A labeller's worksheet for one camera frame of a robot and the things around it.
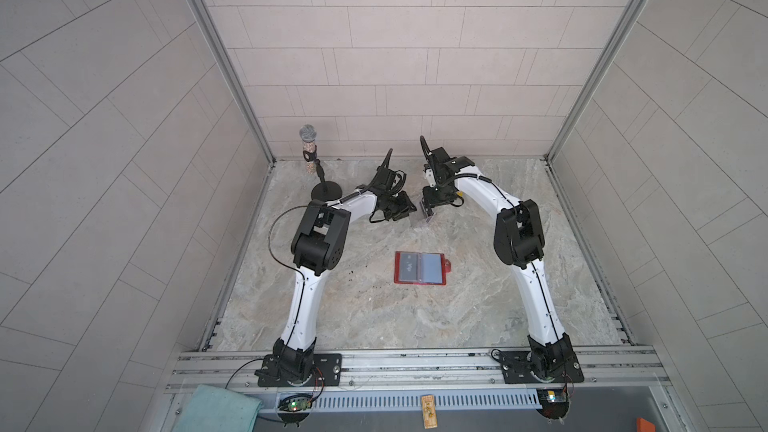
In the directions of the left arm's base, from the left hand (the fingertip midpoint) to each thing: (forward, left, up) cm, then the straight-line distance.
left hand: (420, 204), depth 100 cm
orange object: (-58, -46, -1) cm, 74 cm away
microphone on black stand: (+5, +33, +1) cm, 34 cm away
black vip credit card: (-22, +4, -1) cm, 22 cm away
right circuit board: (-54, -29, -2) cm, 61 cm away
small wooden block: (-55, 0, 0) cm, 55 cm away
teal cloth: (-55, +47, 0) cm, 73 cm away
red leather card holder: (-22, -1, -2) cm, 22 cm away
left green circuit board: (-55, +30, +1) cm, 63 cm away
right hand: (+1, -3, 0) cm, 3 cm away
